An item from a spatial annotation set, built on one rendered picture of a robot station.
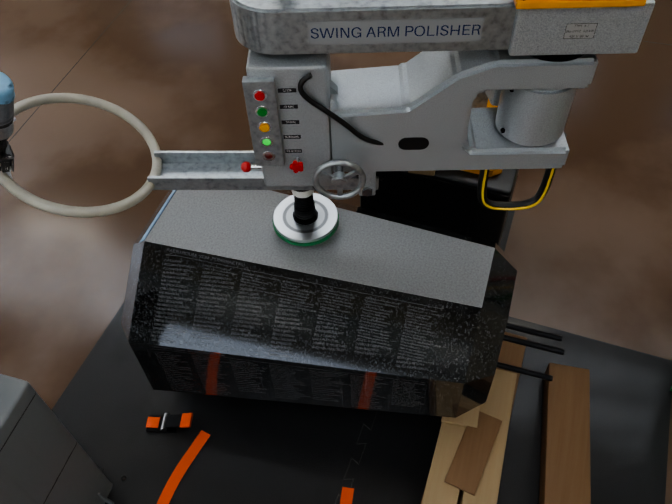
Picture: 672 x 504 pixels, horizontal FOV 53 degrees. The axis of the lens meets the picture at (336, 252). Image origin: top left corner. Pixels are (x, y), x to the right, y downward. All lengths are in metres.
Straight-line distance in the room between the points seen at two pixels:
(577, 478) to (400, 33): 1.76
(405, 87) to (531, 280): 1.66
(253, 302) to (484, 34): 1.10
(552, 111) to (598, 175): 2.00
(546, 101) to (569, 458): 1.42
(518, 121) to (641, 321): 1.62
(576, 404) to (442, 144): 1.35
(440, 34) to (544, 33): 0.24
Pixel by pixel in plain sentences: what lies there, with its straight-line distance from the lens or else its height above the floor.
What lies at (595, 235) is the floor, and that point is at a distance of 3.55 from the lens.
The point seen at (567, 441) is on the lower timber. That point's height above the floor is 0.13.
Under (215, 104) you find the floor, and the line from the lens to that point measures 4.19.
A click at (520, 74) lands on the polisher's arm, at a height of 1.54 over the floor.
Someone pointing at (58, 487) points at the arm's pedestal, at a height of 0.39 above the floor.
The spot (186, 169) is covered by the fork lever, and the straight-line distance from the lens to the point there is 2.14.
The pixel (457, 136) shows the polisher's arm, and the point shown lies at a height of 1.34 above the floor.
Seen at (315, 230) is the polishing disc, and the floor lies 0.92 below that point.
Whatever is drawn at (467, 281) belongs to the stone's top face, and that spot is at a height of 0.87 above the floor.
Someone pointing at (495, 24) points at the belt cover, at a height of 1.69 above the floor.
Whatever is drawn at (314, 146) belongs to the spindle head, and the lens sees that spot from 1.85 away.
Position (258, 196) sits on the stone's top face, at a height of 0.87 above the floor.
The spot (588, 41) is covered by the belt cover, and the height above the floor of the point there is 1.65.
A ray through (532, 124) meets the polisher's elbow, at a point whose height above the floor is 1.37.
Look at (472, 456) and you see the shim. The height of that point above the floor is 0.26.
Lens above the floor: 2.56
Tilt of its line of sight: 51 degrees down
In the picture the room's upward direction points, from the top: 3 degrees counter-clockwise
